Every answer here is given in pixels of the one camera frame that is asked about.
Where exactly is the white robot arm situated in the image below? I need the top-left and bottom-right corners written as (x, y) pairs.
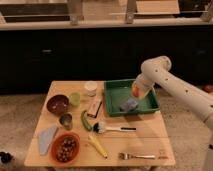
top-left (132, 56), bottom-right (213, 171)

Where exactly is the green cucumber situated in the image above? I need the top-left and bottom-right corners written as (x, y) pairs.
top-left (81, 110), bottom-right (92, 131)

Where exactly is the orange bowl with grapes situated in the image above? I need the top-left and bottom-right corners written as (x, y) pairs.
top-left (50, 132), bottom-right (80, 165)

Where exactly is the small brown box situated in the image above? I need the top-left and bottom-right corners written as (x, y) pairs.
top-left (87, 100), bottom-right (102, 118)

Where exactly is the white cup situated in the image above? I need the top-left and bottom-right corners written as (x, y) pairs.
top-left (84, 81), bottom-right (97, 97)

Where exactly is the blue-grey sponge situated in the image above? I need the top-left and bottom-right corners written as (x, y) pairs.
top-left (120, 98), bottom-right (138, 112)

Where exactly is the dark cabinet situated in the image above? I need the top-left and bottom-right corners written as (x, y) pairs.
top-left (0, 26), bottom-right (213, 94)

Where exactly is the light green cup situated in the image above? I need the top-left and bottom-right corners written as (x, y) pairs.
top-left (69, 92), bottom-right (80, 107)

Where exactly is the silver fork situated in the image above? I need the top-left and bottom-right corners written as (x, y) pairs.
top-left (118, 153), bottom-right (155, 160)

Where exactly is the metal cup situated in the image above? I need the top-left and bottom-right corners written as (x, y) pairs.
top-left (59, 113), bottom-right (73, 130)

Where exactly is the grey folded cloth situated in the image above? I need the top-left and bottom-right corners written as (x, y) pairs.
top-left (38, 125), bottom-right (58, 155)

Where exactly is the dark red bowl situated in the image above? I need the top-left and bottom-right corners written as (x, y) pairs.
top-left (46, 94), bottom-right (69, 115)

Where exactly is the yellow corn cob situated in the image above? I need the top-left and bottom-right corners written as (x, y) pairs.
top-left (88, 135), bottom-right (108, 159)

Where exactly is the red apple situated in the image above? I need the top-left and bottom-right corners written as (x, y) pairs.
top-left (131, 85), bottom-right (139, 97)

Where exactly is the wooden table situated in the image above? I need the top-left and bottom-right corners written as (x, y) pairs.
top-left (24, 81), bottom-right (175, 168)

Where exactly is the black object on floor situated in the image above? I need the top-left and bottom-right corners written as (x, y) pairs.
top-left (0, 151), bottom-right (13, 164)

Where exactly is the green plastic tray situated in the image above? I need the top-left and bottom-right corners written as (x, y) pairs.
top-left (104, 79), bottom-right (160, 117)

